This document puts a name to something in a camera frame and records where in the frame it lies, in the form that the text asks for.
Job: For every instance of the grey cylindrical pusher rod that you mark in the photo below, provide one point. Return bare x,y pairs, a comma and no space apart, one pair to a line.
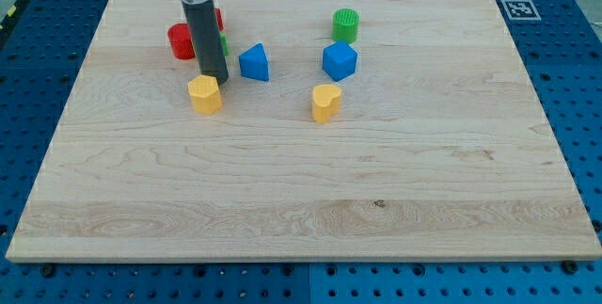
202,21

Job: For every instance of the red cylinder block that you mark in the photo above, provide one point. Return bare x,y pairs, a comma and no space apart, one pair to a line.
180,40

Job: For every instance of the blue triangle block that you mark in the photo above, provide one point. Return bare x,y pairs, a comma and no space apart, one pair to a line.
254,63

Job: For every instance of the red block behind rod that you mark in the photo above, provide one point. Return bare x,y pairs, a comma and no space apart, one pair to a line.
219,19

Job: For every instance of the green block behind rod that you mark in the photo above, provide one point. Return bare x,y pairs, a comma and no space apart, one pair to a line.
224,43

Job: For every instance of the yellow hexagon block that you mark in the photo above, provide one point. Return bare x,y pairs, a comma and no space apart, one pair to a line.
205,94

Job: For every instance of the blue cube block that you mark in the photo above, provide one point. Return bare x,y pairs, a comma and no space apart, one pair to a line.
339,60

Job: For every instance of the green cylinder block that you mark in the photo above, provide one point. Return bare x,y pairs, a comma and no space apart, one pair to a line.
345,23

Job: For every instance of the yellow heart block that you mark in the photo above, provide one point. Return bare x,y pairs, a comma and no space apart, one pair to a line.
325,102

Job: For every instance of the wooden board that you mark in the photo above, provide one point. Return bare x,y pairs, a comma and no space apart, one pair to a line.
441,151

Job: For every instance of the black bolt front left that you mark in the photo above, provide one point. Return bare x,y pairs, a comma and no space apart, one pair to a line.
47,271

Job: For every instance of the black bolt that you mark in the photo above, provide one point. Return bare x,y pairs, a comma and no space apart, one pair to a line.
569,267
47,271

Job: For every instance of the white fiducial marker tag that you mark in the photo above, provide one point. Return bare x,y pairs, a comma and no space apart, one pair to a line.
520,10

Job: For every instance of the black bolt front right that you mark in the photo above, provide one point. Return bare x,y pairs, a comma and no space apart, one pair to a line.
569,267

